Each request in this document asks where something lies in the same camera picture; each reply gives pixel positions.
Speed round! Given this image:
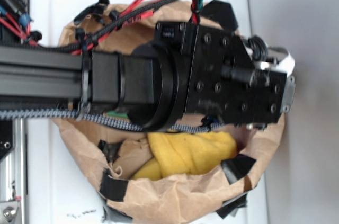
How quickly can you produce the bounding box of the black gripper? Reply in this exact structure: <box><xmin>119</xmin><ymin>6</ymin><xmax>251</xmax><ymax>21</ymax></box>
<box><xmin>154</xmin><ymin>22</ymin><xmax>296</xmax><ymax>128</ymax></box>

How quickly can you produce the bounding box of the brown paper bag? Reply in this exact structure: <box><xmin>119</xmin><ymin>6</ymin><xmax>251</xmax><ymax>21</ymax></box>
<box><xmin>55</xmin><ymin>1</ymin><xmax>284</xmax><ymax>223</ymax></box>

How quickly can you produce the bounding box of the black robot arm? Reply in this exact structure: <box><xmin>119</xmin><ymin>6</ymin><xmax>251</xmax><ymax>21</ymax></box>
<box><xmin>1</xmin><ymin>22</ymin><xmax>296</xmax><ymax>133</ymax></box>

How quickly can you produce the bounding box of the green rectangular block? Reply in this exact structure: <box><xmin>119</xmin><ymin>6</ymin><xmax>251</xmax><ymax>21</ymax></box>
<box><xmin>105</xmin><ymin>111</ymin><xmax>128</xmax><ymax>119</ymax></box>

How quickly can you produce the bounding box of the yellow sponge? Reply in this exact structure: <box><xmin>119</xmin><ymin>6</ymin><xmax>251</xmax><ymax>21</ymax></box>
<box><xmin>132</xmin><ymin>158</ymin><xmax>162</xmax><ymax>181</ymax></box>

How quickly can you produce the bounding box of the aluminium frame rail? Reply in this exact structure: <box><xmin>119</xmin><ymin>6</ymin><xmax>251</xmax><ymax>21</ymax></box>
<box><xmin>1</xmin><ymin>119</ymin><xmax>29</xmax><ymax>223</ymax></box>

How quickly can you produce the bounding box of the white plastic bin lid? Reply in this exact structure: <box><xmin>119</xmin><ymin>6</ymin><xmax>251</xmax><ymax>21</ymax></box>
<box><xmin>27</xmin><ymin>0</ymin><xmax>251</xmax><ymax>223</ymax></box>

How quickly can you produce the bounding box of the yellow microfiber cloth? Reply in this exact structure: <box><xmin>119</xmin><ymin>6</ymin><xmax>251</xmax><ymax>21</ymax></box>
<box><xmin>148</xmin><ymin>132</ymin><xmax>237</xmax><ymax>178</ymax></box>

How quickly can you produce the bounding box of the red and black cable bundle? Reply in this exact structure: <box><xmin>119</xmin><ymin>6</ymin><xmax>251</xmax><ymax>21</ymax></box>
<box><xmin>0</xmin><ymin>0</ymin><xmax>214</xmax><ymax>58</ymax></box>

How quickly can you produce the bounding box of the black mounting plate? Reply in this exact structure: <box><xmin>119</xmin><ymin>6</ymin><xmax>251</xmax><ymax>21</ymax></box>
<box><xmin>0</xmin><ymin>121</ymin><xmax>13</xmax><ymax>160</ymax></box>

